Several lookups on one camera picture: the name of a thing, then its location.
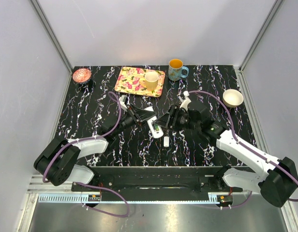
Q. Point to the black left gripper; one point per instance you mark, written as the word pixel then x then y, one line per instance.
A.
pixel 140 116

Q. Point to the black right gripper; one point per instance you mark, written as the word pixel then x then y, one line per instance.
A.
pixel 175 112

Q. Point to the white remote control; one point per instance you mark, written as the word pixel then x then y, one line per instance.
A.
pixel 150 123

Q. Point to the white battery cover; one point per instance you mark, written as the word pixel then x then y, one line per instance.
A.
pixel 166 141

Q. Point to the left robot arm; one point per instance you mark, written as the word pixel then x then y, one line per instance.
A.
pixel 57 162

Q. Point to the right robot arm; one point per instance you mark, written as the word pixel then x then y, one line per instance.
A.
pixel 275 179

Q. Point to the yellow mug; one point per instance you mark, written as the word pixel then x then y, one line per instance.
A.
pixel 149 81

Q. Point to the floral serving tray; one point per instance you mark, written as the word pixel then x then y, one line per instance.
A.
pixel 131 80

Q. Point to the blue patterned mug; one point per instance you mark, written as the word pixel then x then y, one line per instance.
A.
pixel 176 70

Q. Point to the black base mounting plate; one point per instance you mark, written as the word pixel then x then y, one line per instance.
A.
pixel 159 184

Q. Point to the cream bowl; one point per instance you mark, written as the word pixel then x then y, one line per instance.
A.
pixel 232 98

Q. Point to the pink patterned bowl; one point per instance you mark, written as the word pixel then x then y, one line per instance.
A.
pixel 82 75

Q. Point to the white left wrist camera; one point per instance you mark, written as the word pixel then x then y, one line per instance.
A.
pixel 123 102

